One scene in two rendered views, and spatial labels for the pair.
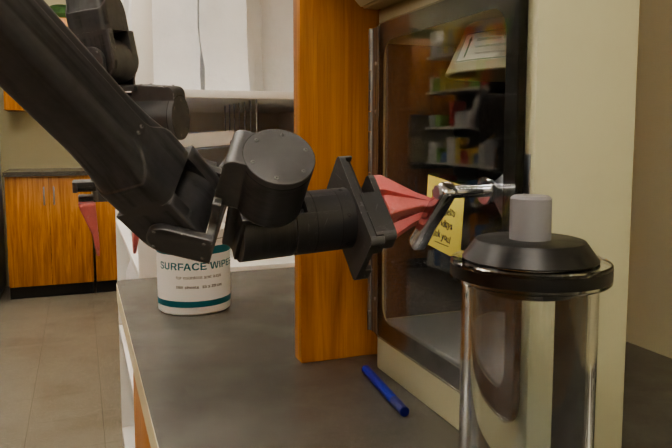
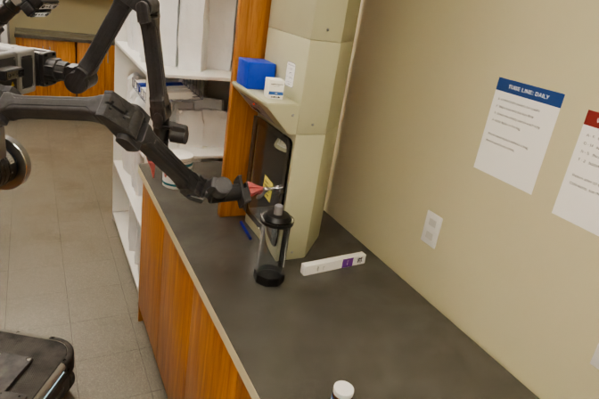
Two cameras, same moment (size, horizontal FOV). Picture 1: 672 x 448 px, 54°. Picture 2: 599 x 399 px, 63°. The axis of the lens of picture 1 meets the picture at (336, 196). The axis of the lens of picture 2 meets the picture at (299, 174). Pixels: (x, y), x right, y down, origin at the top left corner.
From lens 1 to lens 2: 110 cm
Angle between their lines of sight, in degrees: 17
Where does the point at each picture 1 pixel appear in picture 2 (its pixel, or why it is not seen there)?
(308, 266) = not seen: hidden behind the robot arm
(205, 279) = not seen: hidden behind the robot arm
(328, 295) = not seen: hidden behind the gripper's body
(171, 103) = (184, 134)
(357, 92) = (248, 130)
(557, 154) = (295, 184)
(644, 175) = (347, 163)
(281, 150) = (224, 183)
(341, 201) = (237, 190)
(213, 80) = (183, 62)
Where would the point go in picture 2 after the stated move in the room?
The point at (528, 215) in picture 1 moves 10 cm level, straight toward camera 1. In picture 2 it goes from (277, 210) to (269, 223)
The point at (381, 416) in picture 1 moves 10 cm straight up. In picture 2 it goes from (243, 239) to (246, 215)
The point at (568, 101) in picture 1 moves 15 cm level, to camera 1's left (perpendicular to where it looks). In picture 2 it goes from (299, 172) to (255, 167)
